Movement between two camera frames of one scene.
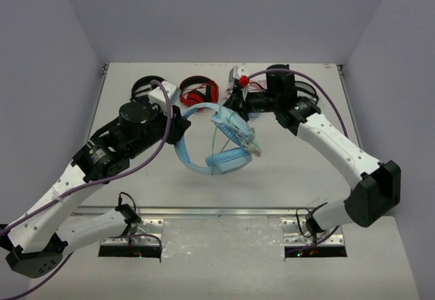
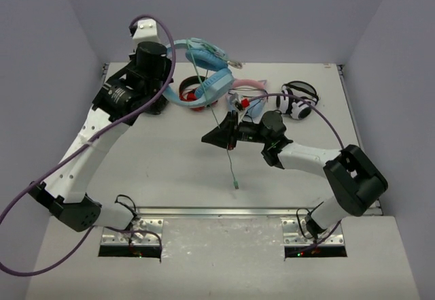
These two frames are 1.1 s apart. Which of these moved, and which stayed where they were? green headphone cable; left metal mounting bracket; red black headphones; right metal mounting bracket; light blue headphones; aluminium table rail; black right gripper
Moved: black right gripper; green headphone cable; light blue headphones
Stayed: right metal mounting bracket; left metal mounting bracket; red black headphones; aluminium table rail
